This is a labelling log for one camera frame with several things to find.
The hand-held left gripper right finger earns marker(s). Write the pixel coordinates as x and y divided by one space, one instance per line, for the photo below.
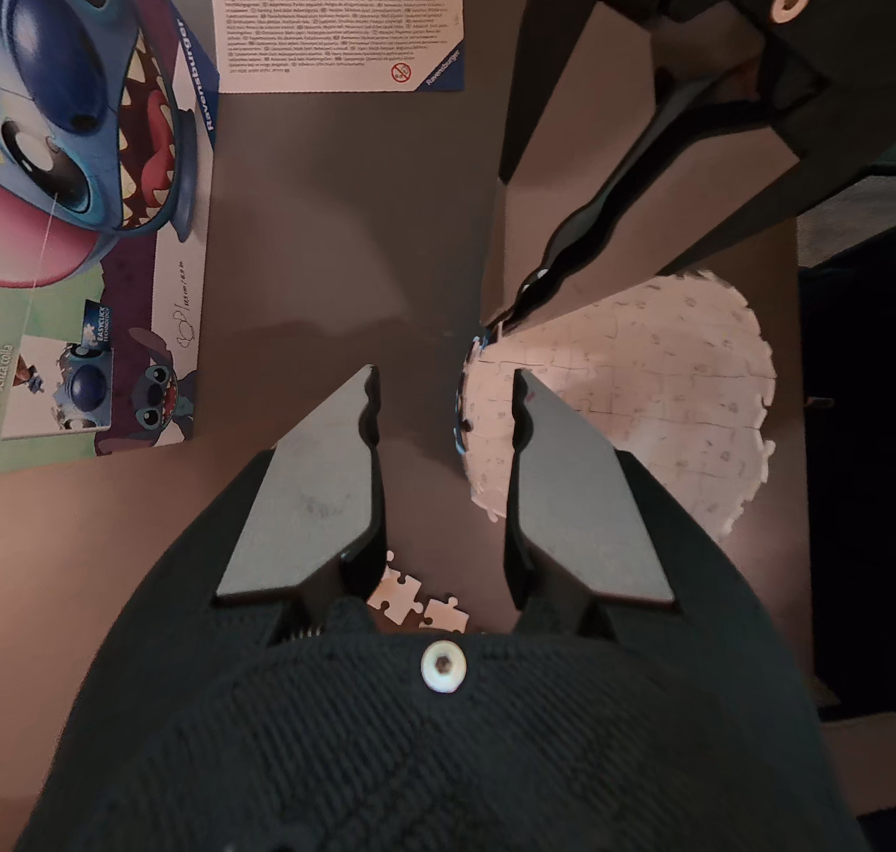
581 516

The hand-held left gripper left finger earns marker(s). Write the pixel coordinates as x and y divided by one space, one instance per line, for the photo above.
308 502

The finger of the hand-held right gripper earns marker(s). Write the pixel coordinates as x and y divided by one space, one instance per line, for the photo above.
686 215
574 131

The partly built white puzzle ball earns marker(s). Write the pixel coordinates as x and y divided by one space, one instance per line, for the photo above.
665 390

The white loose puzzle piece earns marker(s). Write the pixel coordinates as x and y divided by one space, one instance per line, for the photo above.
444 615
399 589

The cartoon printed puzzle box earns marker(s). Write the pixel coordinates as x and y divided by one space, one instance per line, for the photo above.
105 166

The white printed warning sheet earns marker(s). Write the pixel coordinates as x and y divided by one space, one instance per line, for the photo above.
336 26

